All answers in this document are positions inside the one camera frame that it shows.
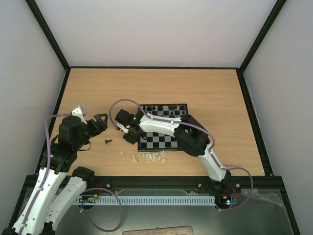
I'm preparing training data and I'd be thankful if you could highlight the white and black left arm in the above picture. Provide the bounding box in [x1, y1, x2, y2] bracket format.
[2, 112, 108, 235]

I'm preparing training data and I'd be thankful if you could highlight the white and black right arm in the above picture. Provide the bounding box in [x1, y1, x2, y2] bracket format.
[115, 109, 231, 192]

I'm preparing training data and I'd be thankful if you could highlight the white chess pieces cluster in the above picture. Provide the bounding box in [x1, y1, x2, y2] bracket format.
[142, 150, 165, 162]

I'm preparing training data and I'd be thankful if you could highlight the small circuit board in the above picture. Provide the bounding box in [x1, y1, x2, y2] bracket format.
[220, 194, 238, 205]

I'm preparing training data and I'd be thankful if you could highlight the black and grey chessboard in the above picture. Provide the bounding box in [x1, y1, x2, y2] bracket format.
[138, 103, 188, 152]

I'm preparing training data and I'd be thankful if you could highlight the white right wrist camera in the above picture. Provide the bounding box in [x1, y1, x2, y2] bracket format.
[115, 122, 130, 134]

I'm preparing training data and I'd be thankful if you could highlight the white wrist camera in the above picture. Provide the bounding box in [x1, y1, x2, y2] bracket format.
[71, 105, 87, 123]
[115, 122, 130, 134]

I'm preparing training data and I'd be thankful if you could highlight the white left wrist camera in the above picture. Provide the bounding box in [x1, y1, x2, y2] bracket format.
[71, 105, 87, 123]

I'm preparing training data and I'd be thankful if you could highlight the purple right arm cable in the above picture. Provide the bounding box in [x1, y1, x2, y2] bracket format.
[109, 99, 254, 212]

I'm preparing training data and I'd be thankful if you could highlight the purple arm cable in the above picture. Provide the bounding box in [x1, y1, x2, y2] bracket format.
[109, 99, 254, 212]
[17, 114, 123, 235]

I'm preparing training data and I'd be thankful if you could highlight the light blue cable duct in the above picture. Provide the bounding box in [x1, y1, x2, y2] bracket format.
[84, 196, 216, 206]

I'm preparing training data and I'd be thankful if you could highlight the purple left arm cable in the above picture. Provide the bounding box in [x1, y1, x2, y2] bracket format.
[17, 114, 123, 235]

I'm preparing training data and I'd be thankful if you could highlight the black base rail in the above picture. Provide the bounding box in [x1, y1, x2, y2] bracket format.
[21, 175, 286, 195]

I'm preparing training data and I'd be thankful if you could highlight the black enclosure frame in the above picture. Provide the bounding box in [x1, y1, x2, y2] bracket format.
[4, 0, 313, 235]

